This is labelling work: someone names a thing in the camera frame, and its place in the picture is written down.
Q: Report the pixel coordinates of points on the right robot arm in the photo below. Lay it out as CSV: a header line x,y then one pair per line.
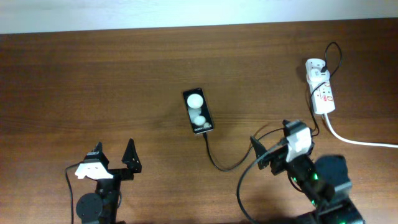
x,y
324,182

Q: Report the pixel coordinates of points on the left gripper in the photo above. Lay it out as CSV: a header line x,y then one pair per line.
x,y
132,163

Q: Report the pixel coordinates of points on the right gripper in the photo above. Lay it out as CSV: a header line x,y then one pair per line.
x,y
278,157

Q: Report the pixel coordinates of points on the white USB charger adapter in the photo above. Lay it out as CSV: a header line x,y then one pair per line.
x,y
315,76

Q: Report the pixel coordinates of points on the black smartphone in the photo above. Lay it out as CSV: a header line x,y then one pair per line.
x,y
198,111

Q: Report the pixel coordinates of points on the white power strip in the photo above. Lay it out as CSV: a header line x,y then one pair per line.
x,y
322,97

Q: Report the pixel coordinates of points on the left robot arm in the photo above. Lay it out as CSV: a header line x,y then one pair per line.
x,y
101,206

